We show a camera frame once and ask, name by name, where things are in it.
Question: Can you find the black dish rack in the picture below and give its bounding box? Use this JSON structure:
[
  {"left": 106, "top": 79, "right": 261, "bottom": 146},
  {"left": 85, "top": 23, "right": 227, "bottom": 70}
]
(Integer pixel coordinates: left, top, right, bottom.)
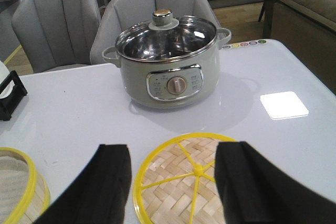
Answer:
[{"left": 1, "top": 70, "right": 28, "bottom": 121}]

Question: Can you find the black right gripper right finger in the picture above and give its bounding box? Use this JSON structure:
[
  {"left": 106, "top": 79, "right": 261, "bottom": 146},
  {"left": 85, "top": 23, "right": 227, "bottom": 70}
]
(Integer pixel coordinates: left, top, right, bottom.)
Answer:
[{"left": 214, "top": 142, "right": 335, "bottom": 223}]

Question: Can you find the grey chair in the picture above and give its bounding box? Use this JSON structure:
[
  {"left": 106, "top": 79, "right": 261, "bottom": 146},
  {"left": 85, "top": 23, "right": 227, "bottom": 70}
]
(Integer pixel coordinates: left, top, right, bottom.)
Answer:
[
  {"left": 12, "top": 0, "right": 101, "bottom": 73},
  {"left": 90, "top": 0, "right": 221, "bottom": 65}
]

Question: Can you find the coloured sticker strip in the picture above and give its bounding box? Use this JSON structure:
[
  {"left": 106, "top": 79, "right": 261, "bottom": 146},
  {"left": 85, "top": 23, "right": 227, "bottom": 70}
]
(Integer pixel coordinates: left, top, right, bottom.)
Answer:
[{"left": 222, "top": 39, "right": 267, "bottom": 50}]

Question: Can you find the grey-green electric cooking pot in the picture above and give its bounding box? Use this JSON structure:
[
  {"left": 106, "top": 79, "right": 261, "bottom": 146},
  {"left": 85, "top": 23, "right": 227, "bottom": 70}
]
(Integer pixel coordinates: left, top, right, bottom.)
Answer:
[{"left": 102, "top": 28, "right": 232, "bottom": 109}]

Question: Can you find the olive sofa background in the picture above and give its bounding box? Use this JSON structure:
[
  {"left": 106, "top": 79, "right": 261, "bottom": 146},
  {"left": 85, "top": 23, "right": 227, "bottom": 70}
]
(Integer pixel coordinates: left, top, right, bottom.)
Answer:
[{"left": 271, "top": 0, "right": 335, "bottom": 92}]

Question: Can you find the white bowl right end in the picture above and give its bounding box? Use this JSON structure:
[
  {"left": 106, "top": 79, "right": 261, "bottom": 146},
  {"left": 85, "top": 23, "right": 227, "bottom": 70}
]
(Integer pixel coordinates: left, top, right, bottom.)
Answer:
[{"left": 0, "top": 61, "right": 14, "bottom": 99}]

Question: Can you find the white liner paper in steamer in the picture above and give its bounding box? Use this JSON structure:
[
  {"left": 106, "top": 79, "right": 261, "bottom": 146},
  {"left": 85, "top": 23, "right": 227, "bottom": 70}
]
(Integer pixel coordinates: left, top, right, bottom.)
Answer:
[{"left": 1, "top": 156, "right": 29, "bottom": 223}]

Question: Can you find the centre bamboo steamer basket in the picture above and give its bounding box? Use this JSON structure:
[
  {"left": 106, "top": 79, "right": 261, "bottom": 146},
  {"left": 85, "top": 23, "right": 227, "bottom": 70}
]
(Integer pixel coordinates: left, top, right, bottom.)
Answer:
[{"left": 1, "top": 147, "right": 50, "bottom": 223}]

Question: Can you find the grey chair left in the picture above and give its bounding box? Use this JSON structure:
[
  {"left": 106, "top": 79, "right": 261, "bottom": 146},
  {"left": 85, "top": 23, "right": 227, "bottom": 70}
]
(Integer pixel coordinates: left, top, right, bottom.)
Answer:
[{"left": 12, "top": 0, "right": 101, "bottom": 73}]

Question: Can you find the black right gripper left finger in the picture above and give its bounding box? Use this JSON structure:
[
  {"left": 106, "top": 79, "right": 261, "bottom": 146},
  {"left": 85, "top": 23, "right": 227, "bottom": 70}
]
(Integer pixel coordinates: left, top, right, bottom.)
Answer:
[{"left": 35, "top": 144, "right": 131, "bottom": 223}]

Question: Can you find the woven bamboo steamer lid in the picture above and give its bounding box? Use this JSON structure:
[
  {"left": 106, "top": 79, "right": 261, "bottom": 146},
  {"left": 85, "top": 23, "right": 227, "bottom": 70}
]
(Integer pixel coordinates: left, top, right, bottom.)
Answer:
[{"left": 133, "top": 133, "right": 233, "bottom": 223}]

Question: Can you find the grey chair right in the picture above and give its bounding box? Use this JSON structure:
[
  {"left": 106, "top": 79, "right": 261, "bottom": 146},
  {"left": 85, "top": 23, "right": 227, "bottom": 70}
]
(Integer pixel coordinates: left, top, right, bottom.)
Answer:
[{"left": 90, "top": 0, "right": 221, "bottom": 65}]

